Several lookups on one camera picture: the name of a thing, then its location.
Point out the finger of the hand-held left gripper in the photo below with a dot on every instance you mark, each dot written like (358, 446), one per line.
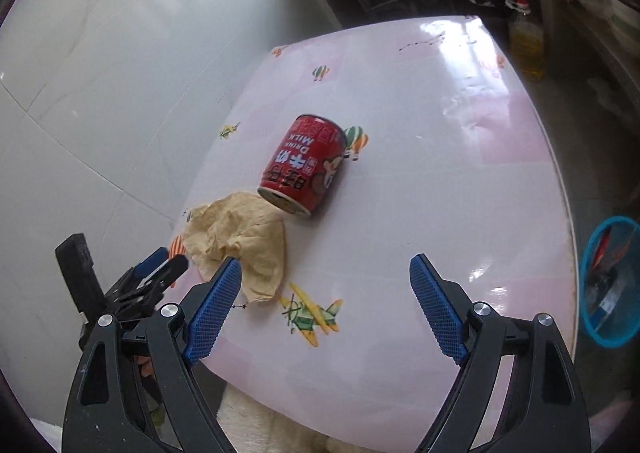
(167, 275)
(152, 260)

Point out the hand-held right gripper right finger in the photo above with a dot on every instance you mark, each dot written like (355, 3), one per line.
(437, 313)

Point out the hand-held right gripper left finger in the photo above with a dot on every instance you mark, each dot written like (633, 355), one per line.
(212, 313)

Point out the beige cloth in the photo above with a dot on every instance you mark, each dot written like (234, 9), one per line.
(240, 233)

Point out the blue white small box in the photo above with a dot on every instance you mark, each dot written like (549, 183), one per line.
(607, 300)

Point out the blue plastic waste basket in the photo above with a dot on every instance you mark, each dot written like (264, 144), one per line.
(607, 335)

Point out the red drink can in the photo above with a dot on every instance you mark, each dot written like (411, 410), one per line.
(305, 163)

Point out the cooking oil bottle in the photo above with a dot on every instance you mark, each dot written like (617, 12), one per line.
(527, 48)

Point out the stack of white bowls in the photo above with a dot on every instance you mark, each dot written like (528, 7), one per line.
(627, 23)

